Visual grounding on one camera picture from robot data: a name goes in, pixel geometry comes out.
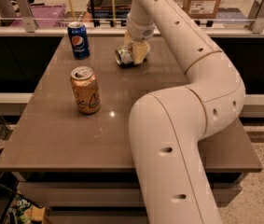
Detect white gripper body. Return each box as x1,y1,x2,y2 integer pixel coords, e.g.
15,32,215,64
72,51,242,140
126,14,155,42

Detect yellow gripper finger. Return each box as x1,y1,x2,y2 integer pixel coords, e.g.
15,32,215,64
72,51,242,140
132,41,150,64
124,32,133,45

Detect green silver 7up can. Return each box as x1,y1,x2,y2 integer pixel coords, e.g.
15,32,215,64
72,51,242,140
115,45,133,65

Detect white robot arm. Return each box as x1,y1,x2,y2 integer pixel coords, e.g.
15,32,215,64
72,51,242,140
127,0,245,224

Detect blue pepsi can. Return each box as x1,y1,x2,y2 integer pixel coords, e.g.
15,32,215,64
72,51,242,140
67,21,90,59

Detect orange lacroix can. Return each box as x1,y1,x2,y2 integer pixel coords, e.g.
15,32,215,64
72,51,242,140
70,66,101,115

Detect cardboard box with label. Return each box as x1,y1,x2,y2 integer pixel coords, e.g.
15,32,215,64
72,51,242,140
183,0,221,19

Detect purple plastic crate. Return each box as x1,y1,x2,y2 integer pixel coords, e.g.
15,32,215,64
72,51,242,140
11,5,65,28

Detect grey drawer cabinet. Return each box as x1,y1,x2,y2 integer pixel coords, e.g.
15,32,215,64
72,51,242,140
13,171,247,224

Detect green snack bag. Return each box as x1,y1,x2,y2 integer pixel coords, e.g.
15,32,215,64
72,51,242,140
1,195,45,224

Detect left metal railing post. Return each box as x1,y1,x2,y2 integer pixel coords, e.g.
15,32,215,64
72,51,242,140
16,0,36,33

